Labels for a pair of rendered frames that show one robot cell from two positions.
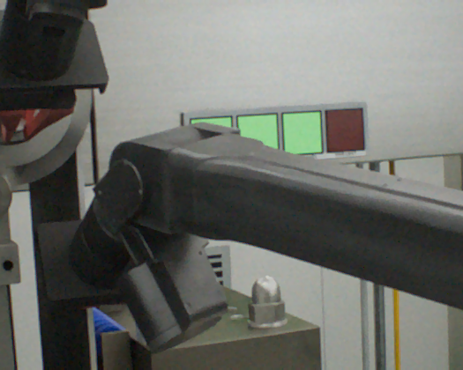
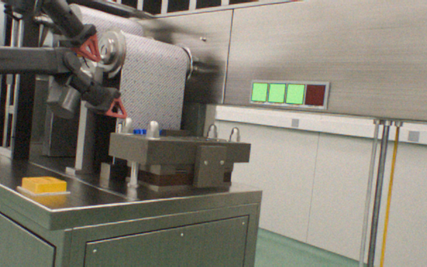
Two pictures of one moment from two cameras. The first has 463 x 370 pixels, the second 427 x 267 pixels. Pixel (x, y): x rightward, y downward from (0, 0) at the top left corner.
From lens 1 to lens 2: 1.22 m
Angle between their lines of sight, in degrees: 65
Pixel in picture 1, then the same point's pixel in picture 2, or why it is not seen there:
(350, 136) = (316, 98)
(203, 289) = (54, 95)
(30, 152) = (109, 68)
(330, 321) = not seen: outside the picture
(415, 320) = not seen: outside the picture
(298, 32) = (303, 47)
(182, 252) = (58, 85)
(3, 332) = (85, 116)
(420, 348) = not seen: outside the picture
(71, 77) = (73, 38)
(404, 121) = (350, 94)
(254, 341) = (131, 138)
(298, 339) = (142, 142)
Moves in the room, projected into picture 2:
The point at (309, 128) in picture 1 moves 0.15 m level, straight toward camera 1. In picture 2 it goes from (298, 92) to (248, 85)
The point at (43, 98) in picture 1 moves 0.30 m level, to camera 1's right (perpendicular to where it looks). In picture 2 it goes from (70, 44) to (87, 28)
